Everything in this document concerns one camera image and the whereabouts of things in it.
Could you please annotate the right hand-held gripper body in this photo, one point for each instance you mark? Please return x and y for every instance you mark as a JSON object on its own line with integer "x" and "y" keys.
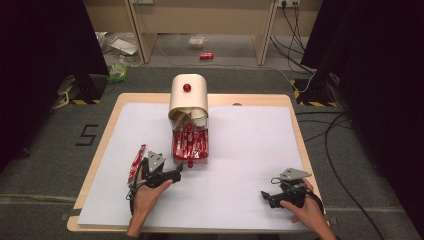
{"x": 293, "y": 186}

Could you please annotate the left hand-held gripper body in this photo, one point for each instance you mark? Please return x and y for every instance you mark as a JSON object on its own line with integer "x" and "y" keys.
{"x": 155, "y": 163}

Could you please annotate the red packets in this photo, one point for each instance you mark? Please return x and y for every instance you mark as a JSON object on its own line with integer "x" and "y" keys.
{"x": 190, "y": 160}

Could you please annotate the single red sachet packet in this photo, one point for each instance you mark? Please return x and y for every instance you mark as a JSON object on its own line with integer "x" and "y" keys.
{"x": 137, "y": 161}

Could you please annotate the white dome-lid storage box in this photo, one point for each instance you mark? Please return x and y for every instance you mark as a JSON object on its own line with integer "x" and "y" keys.
{"x": 188, "y": 98}

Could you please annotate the person's right hand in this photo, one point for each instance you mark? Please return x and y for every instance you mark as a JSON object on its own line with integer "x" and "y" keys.
{"x": 308, "y": 211}

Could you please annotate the person's left hand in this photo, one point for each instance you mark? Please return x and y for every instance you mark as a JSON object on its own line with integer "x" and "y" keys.
{"x": 145, "y": 200}

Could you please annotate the row of red sachets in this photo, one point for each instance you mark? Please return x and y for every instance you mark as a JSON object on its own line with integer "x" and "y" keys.
{"x": 190, "y": 145}

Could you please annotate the white paper sheet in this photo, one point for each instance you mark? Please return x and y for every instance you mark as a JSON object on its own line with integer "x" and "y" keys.
{"x": 240, "y": 156}

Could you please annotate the tan packets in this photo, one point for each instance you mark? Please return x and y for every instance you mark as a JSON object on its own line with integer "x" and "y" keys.
{"x": 180, "y": 118}

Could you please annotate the wooden table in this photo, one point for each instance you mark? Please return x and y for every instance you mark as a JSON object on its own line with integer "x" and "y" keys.
{"x": 100, "y": 146}

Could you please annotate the white cylinder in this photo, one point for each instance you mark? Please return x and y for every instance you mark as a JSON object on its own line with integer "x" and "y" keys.
{"x": 199, "y": 115}

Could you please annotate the dark round table grommet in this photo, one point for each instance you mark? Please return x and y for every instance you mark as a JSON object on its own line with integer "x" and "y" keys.
{"x": 237, "y": 104}

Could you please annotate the black hazard-taped stand base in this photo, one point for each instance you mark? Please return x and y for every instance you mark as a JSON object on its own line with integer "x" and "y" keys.
{"x": 313, "y": 96}
{"x": 88, "y": 90}

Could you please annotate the green plastic bag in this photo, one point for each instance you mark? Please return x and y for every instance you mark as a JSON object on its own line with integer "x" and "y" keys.
{"x": 118, "y": 71}

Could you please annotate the red can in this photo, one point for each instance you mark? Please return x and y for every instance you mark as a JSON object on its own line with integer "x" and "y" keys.
{"x": 206, "y": 55}

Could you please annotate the white flat paper bag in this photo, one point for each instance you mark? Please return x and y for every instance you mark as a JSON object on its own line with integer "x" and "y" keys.
{"x": 124, "y": 46}

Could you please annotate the white plastic package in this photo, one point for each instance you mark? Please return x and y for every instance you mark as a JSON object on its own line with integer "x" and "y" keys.
{"x": 197, "y": 41}

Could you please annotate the clear plastic bag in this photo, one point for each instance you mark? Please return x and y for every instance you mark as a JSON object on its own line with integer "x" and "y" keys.
{"x": 102, "y": 40}

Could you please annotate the black curtain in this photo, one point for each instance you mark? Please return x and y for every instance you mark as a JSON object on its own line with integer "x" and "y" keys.
{"x": 380, "y": 83}
{"x": 40, "y": 66}

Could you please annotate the beige desk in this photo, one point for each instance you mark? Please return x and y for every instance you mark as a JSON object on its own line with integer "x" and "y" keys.
{"x": 206, "y": 16}

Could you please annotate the black table bracket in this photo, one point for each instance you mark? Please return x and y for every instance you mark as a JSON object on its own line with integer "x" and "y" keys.
{"x": 331, "y": 220}
{"x": 68, "y": 215}

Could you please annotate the white wall socket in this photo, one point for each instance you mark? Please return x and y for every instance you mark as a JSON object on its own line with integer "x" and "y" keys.
{"x": 288, "y": 2}

